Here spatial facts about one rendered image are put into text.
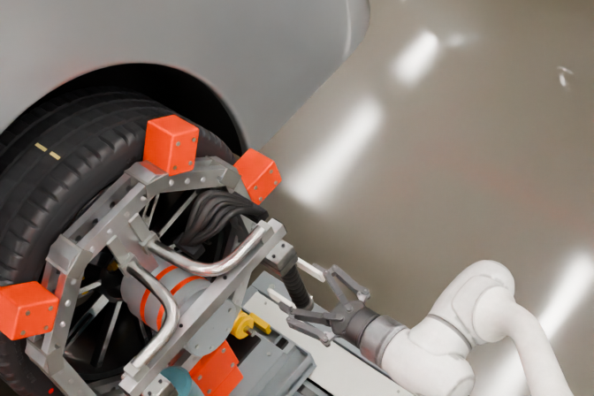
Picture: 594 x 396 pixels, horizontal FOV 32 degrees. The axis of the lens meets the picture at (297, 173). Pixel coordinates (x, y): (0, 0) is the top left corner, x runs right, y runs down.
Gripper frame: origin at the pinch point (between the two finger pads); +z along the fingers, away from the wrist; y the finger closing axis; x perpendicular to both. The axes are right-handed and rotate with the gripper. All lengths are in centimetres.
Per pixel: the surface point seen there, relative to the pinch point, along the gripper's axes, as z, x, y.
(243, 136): 35.7, -0.5, 22.9
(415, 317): 13, -83, 38
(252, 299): 52, -75, 14
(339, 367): 17, -75, 12
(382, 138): 62, -83, 84
